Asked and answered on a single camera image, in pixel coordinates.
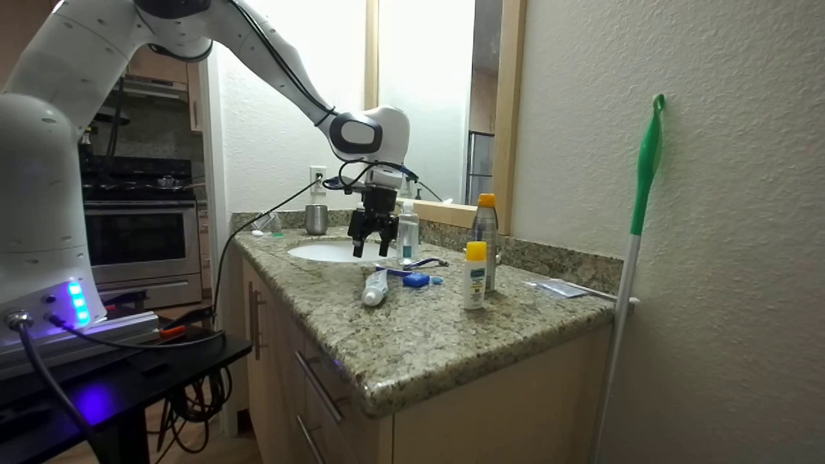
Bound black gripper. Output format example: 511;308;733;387
345;186;403;260

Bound clear pump bottle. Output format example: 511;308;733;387
395;200;421;269

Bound white toothpaste tube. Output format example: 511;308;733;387
360;266;392;313

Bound white oval sink basin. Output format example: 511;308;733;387
287;237;381;269

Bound small blue box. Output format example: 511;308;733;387
400;271;446;293

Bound stainless steel cup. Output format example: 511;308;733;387
303;202;330;237

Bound white bottle yellow cap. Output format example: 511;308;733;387
461;240;493;314

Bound clear plastic package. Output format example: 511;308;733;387
526;277;619;304

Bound wood framed mirror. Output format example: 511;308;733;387
363;0;529;237

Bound orange black clamp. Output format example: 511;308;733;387
155;321;194;342

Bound wooden vanity cabinet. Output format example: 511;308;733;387
238;254;617;464

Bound stainless steel oven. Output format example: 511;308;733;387
76;153;214;314

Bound grey range hood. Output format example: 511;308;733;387
79;76;208;162

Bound black robot table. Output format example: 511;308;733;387
0;330;253;464

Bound aluminium robot mounting rails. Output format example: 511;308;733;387
0;311;162;382

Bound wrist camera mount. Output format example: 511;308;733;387
363;165;408;193

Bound black power cable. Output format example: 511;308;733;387
205;175;325;326

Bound metal cabinet door handle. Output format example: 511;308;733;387
244;282;266;365

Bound metal drawer handle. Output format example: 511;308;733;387
293;348;347;429
293;415;327;464

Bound black cable bundle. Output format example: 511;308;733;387
155;367;238;459

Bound wooden kitchen wall cabinet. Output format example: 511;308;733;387
0;0;208;134

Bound green handled mop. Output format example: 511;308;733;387
591;90;671;464

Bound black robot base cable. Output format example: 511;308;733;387
4;313;98;433

